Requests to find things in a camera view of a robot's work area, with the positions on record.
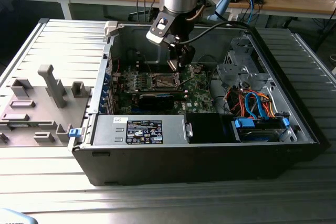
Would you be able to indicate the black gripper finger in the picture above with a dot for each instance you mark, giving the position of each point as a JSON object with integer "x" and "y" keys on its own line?
{"x": 174, "y": 51}
{"x": 187, "y": 54}

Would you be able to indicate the silver CPU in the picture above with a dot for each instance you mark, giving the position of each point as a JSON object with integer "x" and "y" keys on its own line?
{"x": 173, "y": 65}

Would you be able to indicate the CPU socket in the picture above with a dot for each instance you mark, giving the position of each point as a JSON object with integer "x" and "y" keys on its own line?
{"x": 165, "y": 79}

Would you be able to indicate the black RAM slot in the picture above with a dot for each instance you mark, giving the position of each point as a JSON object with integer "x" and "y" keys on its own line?
{"x": 162, "y": 94}

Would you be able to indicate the green motherboard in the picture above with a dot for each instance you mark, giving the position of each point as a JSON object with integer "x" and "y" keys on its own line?
{"x": 199, "y": 95}

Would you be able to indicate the white labelled tag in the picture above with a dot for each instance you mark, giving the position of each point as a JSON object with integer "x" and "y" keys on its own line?
{"x": 232, "y": 18}

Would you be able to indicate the metal drive cage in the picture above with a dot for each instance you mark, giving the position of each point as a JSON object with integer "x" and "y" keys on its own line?
{"x": 236, "y": 72}

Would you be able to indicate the black graphics card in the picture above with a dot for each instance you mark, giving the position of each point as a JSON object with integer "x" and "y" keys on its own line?
{"x": 156, "y": 102}

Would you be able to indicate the grey case latch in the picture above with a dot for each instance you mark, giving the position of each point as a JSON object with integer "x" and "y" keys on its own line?
{"x": 110, "y": 28}

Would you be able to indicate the disk with blue carrier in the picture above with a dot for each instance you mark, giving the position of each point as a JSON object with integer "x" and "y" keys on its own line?
{"x": 246, "y": 124}

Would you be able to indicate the grey power supply unit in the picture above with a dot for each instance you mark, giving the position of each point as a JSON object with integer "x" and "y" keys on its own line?
{"x": 110, "y": 132}

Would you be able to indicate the black PC case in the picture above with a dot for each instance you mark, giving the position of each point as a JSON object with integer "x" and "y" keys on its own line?
{"x": 183, "y": 163}

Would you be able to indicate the blue case latch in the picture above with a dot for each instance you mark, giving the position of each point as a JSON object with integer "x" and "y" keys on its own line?
{"x": 74, "y": 132}

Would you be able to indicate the grey parts rack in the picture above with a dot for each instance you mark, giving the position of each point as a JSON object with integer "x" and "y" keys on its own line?
{"x": 39, "y": 95}

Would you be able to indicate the green RAM stick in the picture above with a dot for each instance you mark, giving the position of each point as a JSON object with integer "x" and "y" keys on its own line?
{"x": 19, "y": 125}

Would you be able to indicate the pale grey rounded device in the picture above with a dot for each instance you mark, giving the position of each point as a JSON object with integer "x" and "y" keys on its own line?
{"x": 13, "y": 217}

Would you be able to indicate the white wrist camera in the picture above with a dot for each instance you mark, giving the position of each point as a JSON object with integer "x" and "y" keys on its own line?
{"x": 157, "y": 37}

